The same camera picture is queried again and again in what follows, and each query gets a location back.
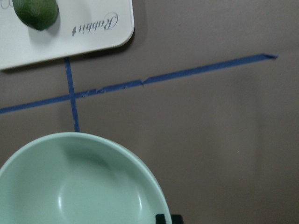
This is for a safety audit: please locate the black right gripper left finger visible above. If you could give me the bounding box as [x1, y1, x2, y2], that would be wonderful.
[155, 214, 166, 224]

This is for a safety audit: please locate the green lime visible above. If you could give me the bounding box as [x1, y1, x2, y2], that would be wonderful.
[12, 0, 59, 31]

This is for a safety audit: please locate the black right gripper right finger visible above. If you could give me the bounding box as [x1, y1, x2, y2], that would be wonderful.
[171, 214, 183, 224]

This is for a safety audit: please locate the light green bowl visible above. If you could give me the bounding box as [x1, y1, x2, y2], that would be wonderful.
[0, 133, 172, 224]

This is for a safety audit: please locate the white rabbit tray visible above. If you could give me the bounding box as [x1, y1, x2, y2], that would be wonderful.
[0, 0, 135, 70]

